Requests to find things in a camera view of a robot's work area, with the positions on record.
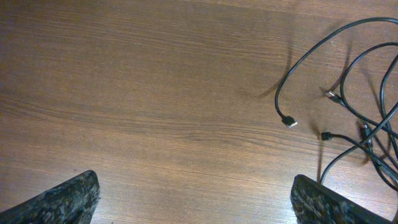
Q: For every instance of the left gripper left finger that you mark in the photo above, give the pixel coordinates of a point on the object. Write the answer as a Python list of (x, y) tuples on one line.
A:
[(73, 201)]

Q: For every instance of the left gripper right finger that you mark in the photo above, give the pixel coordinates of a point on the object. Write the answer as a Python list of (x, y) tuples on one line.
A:
[(314, 203)]

